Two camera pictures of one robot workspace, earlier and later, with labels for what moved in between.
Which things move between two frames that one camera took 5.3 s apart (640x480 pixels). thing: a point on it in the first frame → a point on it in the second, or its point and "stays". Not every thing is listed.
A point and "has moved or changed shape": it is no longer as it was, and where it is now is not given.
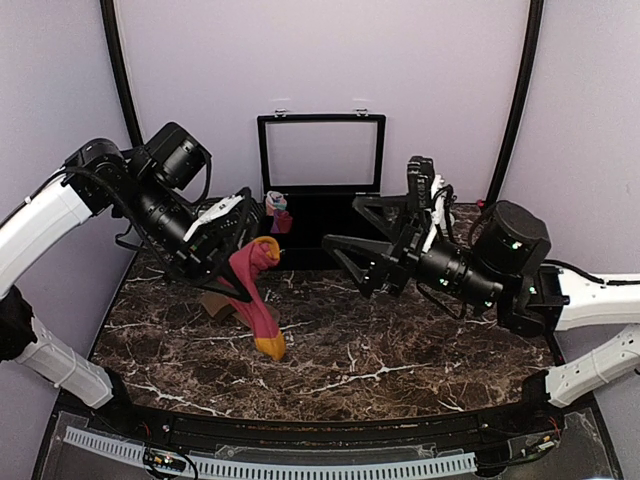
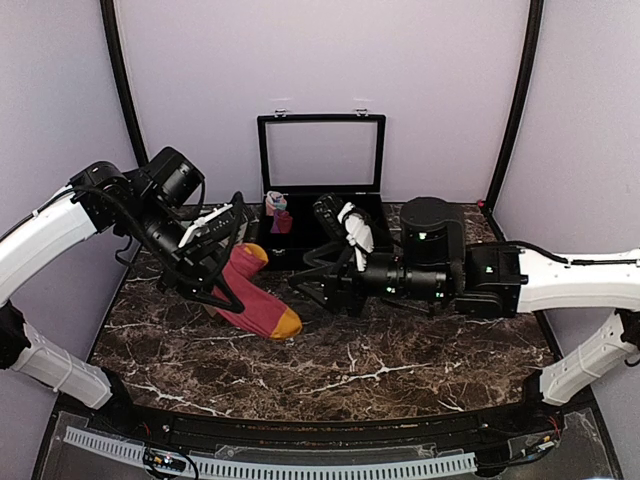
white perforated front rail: (228, 469) stays
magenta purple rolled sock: (282, 222) stays
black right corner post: (524, 101) stays
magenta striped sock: (248, 261) has moved or changed shape
